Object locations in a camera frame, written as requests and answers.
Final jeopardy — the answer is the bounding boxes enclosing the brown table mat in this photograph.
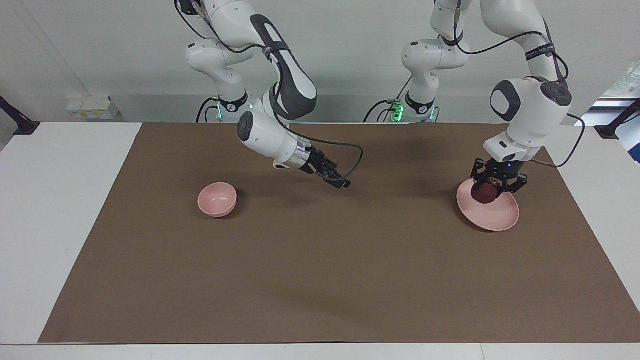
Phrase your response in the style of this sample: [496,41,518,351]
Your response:
[38,123,640,345]

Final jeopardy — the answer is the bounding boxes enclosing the black clamp mount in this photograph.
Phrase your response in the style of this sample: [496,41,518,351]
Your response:
[0,95,41,136]
[594,98,640,140]

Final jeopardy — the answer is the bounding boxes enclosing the dark red apple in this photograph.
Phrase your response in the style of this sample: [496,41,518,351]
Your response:
[472,181,499,205]

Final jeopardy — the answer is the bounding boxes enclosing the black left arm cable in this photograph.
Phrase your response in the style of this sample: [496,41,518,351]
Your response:
[452,20,586,169]

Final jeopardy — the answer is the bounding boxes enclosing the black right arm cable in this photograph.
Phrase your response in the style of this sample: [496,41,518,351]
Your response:
[174,0,364,183]

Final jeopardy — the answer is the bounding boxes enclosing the pink bowl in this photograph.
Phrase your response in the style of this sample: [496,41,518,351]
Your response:
[197,182,238,218]

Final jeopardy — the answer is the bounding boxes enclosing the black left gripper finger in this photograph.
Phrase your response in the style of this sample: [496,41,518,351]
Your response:
[502,172,529,195]
[471,158,489,189]

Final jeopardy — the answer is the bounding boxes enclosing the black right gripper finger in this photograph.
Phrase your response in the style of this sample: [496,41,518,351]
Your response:
[326,159,347,182]
[322,173,352,190]

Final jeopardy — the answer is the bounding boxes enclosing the pink plate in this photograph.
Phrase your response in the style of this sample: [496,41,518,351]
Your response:
[456,179,521,232]

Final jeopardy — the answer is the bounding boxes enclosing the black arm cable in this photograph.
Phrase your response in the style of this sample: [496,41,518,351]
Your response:
[452,20,586,169]
[174,0,364,183]

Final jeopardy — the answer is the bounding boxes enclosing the black base cable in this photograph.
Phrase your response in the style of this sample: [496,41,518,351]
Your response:
[195,97,221,124]
[363,99,401,124]

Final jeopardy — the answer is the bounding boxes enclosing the white wall socket box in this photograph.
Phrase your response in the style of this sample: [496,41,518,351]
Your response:
[66,96,120,121]

